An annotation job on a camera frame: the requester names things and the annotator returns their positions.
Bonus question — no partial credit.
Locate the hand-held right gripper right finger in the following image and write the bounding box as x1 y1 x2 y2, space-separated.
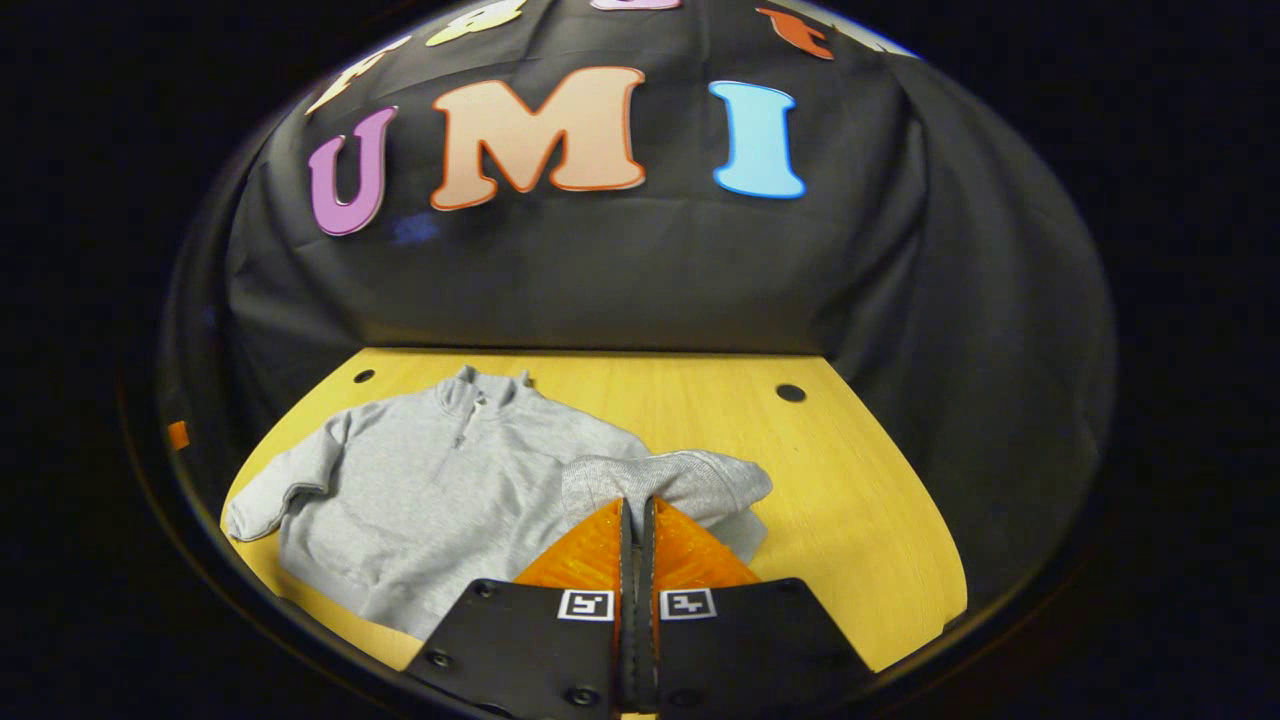
640 495 877 720

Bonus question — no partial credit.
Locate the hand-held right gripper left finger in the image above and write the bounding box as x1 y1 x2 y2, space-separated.
403 497 638 720

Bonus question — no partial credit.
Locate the black backdrop cloth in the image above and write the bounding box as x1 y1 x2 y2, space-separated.
160 0 1117 601

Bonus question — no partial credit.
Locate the grey zip-neck sweatshirt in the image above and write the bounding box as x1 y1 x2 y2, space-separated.
222 365 775 641

